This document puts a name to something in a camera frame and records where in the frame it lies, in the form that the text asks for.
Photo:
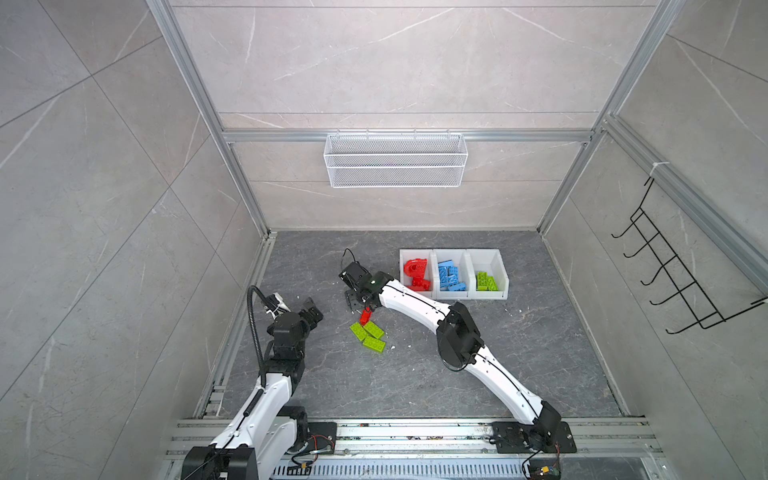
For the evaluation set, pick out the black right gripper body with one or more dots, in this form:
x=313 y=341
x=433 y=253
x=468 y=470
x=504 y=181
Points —
x=354 y=300

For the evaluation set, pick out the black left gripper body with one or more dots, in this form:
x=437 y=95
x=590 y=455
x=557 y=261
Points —
x=313 y=317

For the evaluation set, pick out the red arch lego piece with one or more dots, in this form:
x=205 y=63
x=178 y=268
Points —
x=415 y=268

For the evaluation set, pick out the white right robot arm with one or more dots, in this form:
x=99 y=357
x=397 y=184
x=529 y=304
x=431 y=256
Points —
x=460 y=348

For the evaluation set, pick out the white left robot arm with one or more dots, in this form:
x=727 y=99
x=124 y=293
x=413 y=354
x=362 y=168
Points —
x=265 y=427

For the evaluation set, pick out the white middle bin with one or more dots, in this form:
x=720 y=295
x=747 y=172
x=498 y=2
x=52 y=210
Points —
x=461 y=263

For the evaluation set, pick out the white right bin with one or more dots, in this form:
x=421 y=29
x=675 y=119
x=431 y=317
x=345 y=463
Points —
x=491 y=262

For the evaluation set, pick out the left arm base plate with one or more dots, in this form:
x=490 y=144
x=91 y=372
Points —
x=315 y=438

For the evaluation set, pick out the white wire mesh basket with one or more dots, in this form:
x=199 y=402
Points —
x=395 y=160

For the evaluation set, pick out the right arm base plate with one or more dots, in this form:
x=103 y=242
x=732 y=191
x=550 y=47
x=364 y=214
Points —
x=514 y=437

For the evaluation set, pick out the black wire hook rack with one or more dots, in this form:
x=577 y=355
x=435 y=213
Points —
x=684 y=284

